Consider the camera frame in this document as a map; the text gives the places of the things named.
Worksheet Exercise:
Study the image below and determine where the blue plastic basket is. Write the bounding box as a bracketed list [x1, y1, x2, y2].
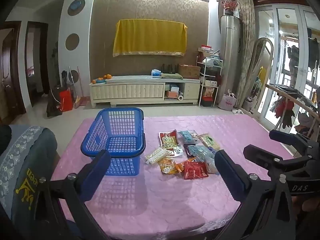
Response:
[80, 107, 146, 176]

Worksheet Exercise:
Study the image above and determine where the brown round wall plate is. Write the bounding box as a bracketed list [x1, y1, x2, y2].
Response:
[65, 33, 80, 51]

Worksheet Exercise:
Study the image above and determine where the red white yellow snack packet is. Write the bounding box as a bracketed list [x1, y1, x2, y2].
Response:
[159, 130, 183, 157]

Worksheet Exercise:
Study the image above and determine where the cream TV cabinet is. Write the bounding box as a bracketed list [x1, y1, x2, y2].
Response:
[89, 75, 202, 108]

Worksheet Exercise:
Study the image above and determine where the purple snack packet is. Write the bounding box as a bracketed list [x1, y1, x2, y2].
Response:
[183, 144, 198, 159]

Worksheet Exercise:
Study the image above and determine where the broom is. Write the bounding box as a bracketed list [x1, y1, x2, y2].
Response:
[74, 66, 88, 109]

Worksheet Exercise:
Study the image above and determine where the clear cracker packet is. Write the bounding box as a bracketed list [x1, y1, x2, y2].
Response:
[145, 147, 168, 165]

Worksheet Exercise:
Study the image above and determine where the red flower vase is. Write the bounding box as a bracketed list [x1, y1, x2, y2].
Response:
[221, 0, 239, 17]

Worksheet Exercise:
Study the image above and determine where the patterned beige curtain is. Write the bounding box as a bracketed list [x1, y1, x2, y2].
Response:
[236, 0, 257, 108]

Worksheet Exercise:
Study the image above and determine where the wooden drying rack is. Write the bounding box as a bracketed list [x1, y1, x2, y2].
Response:
[265, 84, 320, 140]

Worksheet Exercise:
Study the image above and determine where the pink tablecloth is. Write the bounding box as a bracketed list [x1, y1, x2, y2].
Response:
[50, 116, 300, 233]

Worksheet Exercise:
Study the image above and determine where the glass sliding door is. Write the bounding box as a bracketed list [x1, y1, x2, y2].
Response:
[255, 4, 320, 130]

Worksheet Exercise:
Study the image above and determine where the black bag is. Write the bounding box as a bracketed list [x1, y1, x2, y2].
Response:
[46, 86, 63, 117]

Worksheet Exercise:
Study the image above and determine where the light blue snack packet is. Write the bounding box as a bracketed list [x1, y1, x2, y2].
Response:
[179, 130, 194, 145]

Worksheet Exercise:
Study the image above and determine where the pink bag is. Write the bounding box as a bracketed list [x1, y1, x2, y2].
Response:
[219, 90, 237, 110]

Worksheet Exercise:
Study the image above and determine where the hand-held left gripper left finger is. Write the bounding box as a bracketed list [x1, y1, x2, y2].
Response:
[32, 149, 112, 240]

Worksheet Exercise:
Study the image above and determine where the green snack packet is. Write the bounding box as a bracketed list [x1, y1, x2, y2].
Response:
[200, 134, 220, 150]

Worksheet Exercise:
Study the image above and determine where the red bag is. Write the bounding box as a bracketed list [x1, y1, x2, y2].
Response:
[59, 88, 73, 112]

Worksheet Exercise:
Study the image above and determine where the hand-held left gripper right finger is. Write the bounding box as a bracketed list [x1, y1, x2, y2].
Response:
[214, 149, 297, 240]

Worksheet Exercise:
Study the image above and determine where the arched floor mirror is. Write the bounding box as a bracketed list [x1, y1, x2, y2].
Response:
[246, 37, 275, 113]

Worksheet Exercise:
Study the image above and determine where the blue round wall plate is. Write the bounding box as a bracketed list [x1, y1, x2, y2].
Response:
[67, 0, 85, 17]

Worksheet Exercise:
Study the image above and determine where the chair with grey cover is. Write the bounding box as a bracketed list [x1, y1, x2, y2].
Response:
[0, 124, 59, 230]

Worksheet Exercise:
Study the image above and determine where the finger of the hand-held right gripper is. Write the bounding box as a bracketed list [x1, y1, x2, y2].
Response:
[243, 144, 288, 173]
[269, 129, 315, 153]

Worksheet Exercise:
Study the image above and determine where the dark wooden door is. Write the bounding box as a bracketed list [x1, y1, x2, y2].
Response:
[0, 21, 27, 124]

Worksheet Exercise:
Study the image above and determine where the blue clear snack packet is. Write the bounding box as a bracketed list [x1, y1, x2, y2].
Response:
[188, 145, 217, 163]

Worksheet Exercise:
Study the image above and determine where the pale blue snack packet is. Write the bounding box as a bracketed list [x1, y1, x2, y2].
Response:
[205, 155, 220, 175]

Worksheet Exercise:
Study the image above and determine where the brown cardboard box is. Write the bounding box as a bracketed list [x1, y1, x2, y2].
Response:
[178, 64, 201, 79]

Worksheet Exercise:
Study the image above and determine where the standing air conditioner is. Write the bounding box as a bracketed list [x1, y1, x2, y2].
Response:
[220, 15, 241, 105]

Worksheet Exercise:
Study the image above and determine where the dark wooden doorway frame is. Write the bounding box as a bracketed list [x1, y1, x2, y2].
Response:
[25, 21, 49, 107]

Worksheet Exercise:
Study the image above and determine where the white metal shelf rack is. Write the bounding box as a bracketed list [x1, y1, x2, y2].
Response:
[199, 52, 223, 107]

